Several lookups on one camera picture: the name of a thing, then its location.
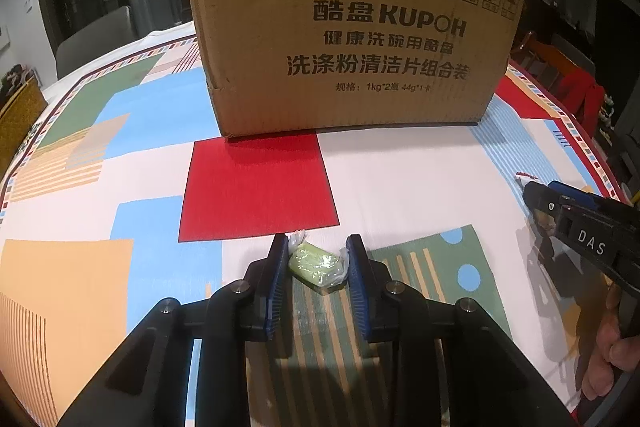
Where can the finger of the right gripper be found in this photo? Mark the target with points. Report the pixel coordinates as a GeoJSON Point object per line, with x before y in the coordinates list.
{"type": "Point", "coordinates": [544, 201]}
{"type": "Point", "coordinates": [585, 199]}

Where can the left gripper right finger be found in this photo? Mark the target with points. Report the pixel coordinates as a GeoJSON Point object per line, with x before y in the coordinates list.
{"type": "Point", "coordinates": [367, 279]}

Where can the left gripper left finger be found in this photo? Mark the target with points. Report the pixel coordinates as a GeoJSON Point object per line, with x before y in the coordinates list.
{"type": "Point", "coordinates": [267, 282]}

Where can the light green candy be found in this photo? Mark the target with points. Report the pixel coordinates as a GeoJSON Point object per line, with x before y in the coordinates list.
{"type": "Point", "coordinates": [314, 266]}

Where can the right hand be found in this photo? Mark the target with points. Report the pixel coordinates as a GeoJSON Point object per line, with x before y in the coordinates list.
{"type": "Point", "coordinates": [611, 351]}

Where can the clear packet yellow cracker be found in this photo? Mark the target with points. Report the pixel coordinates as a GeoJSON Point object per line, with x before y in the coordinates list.
{"type": "Point", "coordinates": [523, 178]}

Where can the red wooden chair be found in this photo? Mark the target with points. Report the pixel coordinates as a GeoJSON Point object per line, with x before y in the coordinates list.
{"type": "Point", "coordinates": [574, 87]}

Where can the colourful patterned tablecloth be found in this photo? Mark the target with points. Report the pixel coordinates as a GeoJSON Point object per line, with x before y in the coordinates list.
{"type": "Point", "coordinates": [126, 193]}

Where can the brown cardboard box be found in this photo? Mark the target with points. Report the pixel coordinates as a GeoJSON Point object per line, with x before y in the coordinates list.
{"type": "Point", "coordinates": [276, 66]}

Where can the grey chair left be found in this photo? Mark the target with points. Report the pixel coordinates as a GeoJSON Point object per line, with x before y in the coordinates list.
{"type": "Point", "coordinates": [106, 34]}

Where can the woven rattan box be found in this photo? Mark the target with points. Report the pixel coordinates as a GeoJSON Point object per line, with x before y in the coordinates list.
{"type": "Point", "coordinates": [18, 116]}

